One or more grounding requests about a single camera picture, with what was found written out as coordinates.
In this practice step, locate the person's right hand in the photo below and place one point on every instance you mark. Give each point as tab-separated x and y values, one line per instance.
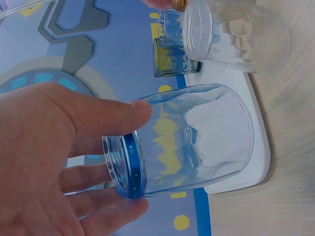
162	3

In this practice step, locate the person's left hand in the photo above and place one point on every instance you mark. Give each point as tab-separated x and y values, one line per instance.
37	147

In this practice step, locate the person's right fingers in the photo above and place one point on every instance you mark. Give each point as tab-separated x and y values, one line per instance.
162	3

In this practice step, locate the blue tinted drinking glass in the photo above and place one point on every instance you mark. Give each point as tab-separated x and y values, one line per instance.
197	142

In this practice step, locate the small blue tinted glass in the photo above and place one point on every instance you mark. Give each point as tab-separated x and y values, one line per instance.
169	24
172	61

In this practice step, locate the large clear drinking glass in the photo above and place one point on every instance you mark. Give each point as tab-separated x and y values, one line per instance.
236	37

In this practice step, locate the clear glass vessel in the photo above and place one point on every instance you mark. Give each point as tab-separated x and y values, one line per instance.
22	8

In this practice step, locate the white tray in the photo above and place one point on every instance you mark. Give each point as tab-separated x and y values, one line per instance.
259	152

